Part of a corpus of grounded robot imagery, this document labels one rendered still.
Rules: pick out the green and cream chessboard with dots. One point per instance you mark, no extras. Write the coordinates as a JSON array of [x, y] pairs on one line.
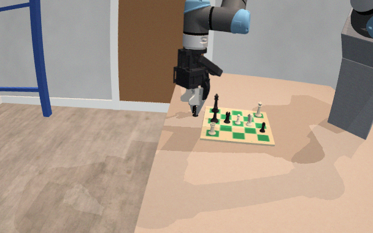
[[233, 133]]

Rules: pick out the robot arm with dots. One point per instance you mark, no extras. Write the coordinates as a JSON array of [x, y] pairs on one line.
[[232, 17]]

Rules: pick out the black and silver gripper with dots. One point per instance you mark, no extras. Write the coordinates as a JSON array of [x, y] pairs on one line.
[[199, 76]]

